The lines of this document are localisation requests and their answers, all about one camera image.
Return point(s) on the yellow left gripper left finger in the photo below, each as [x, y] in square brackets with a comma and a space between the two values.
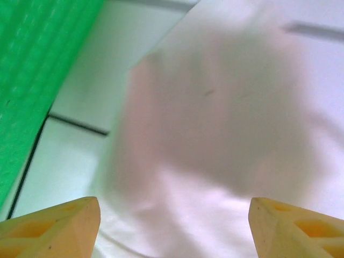
[53, 231]

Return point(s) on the white t-shirt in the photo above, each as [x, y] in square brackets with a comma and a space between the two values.
[215, 121]

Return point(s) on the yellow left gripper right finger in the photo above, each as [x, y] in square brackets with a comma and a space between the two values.
[290, 233]

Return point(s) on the green plastic mesh basket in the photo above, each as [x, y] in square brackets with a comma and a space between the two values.
[32, 67]

